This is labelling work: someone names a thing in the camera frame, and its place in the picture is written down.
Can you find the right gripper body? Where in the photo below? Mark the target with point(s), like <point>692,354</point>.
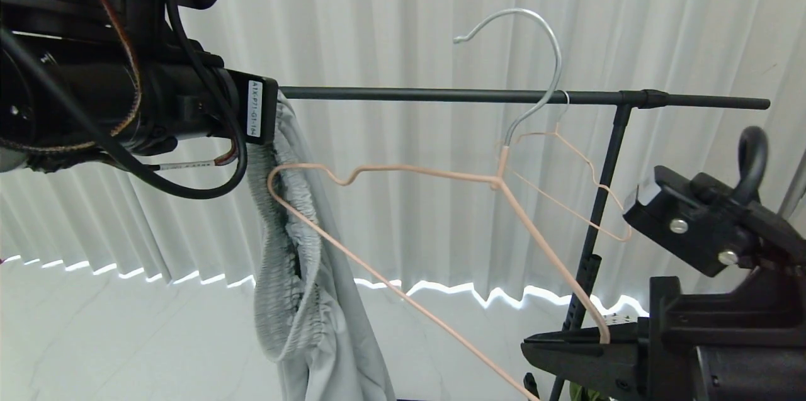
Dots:
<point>724,363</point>

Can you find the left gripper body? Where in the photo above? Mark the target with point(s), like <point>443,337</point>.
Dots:
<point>157,105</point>

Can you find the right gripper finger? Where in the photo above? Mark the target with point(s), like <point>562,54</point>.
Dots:
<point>592,366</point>
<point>623,332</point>

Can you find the pink clothes hanger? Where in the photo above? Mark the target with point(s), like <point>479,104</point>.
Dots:
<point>589,165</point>
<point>428,171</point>

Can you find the black clothes rack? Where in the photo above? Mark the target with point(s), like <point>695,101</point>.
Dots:
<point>441,95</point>

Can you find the white curtain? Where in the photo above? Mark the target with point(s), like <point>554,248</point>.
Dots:
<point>409,55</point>

